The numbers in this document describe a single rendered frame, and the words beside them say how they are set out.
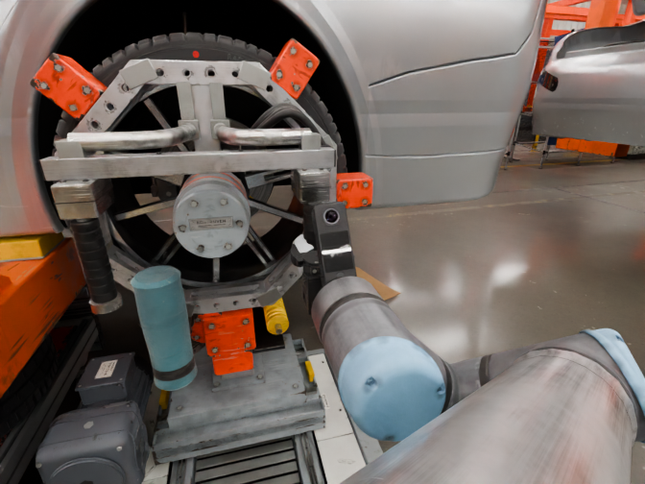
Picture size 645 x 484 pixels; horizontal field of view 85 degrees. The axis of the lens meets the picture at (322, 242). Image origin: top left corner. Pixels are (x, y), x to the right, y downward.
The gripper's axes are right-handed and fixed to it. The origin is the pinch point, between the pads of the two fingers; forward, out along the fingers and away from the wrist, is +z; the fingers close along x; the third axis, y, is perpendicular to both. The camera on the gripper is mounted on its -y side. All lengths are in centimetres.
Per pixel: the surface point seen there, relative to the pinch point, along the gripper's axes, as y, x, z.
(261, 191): 3.6, -4.8, 48.5
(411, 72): -29, 36, 38
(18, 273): 15, -63, 31
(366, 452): 75, 18, 10
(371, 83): -26, 25, 38
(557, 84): -31, 216, 168
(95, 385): 40, -49, 18
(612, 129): -5, 217, 119
